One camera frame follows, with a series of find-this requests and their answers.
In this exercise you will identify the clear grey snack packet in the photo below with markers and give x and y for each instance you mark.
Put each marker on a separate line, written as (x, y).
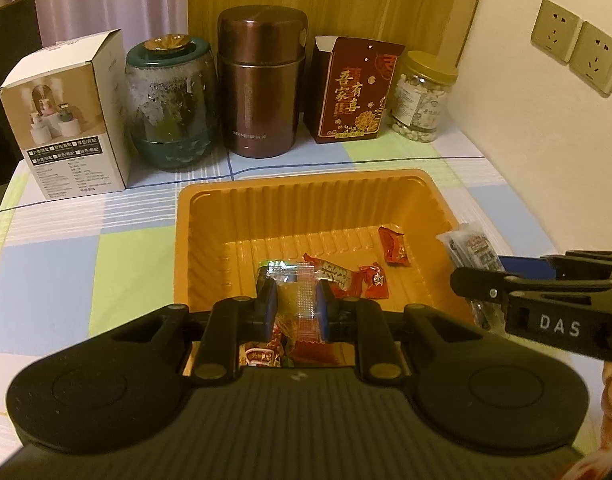
(468, 250)

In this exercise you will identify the white product box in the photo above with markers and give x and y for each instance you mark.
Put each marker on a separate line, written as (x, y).
(66, 125)

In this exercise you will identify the red gift box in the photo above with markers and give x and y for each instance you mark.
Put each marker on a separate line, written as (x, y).
(356, 95)

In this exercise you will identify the small red candy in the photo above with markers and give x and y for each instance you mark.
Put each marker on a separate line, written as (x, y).
(393, 245)

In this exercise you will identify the orange plastic tray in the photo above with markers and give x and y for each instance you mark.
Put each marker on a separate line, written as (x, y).
(216, 240)

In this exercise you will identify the large red snack packet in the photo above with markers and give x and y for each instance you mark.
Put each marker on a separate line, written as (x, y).
(311, 347)

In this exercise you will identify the clear plastic nut jar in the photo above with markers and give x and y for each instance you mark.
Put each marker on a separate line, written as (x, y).
(421, 100)

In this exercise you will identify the green glass jar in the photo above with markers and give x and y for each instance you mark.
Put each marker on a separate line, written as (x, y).
(171, 105)

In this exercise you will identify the green-wrapped brown candy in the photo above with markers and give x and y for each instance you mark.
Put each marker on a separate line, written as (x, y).
(298, 295)

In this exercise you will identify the dark red candy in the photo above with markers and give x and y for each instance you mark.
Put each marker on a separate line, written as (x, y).
(336, 272)

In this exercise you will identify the black chair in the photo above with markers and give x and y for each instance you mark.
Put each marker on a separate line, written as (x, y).
(8, 60)

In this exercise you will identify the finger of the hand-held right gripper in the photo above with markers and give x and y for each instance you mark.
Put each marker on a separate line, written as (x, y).
(526, 266)
(478, 285)

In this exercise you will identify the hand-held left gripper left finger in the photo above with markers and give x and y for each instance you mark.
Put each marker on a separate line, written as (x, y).
(268, 305)

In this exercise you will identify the beige wall socket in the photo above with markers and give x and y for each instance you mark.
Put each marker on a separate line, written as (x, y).
(598, 60)
(556, 32)

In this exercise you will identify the red foil candy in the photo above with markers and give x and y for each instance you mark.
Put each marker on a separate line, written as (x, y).
(377, 282)

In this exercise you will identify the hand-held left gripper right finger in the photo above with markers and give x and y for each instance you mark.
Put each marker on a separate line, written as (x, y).
(326, 310)

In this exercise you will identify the checkered tablecloth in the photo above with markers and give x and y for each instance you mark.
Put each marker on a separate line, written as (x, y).
(86, 260)

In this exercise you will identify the brown metal thermos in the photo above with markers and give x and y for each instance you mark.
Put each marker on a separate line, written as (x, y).
(261, 85)

